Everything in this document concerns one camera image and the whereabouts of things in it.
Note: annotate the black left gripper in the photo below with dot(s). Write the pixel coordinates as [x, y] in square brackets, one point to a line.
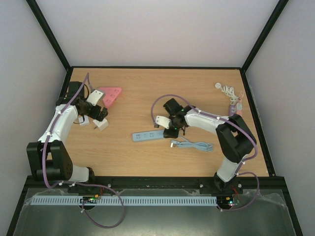
[95, 115]

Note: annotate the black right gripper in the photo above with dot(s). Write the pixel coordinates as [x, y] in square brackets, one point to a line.
[171, 132]

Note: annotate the white 66W USB charger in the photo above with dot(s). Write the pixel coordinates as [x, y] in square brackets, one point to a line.
[84, 120]

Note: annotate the white cube plug red pattern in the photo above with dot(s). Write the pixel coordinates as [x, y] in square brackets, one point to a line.
[101, 125]

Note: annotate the light blue power strip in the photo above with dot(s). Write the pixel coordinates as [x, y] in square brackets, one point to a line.
[148, 136]

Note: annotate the pink triangular power strip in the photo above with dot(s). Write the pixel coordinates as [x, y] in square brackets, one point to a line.
[110, 95]

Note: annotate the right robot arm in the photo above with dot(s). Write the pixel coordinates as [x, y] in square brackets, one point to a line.
[235, 138]

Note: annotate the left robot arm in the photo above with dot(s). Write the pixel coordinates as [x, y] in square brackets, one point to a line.
[48, 157]

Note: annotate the pink plug on purple strip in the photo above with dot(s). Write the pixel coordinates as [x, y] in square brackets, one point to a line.
[239, 112]

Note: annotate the white plug on purple strip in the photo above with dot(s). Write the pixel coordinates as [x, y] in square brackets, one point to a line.
[238, 107]

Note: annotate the purple power strip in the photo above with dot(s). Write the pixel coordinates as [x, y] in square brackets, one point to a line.
[232, 110]

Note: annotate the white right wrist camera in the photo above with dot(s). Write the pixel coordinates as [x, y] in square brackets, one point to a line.
[162, 121]

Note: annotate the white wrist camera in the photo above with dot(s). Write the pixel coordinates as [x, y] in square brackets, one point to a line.
[162, 121]
[95, 96]

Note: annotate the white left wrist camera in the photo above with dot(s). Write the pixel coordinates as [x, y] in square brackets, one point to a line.
[95, 96]

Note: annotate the light blue cable duct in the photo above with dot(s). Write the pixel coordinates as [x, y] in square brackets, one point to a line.
[125, 200]

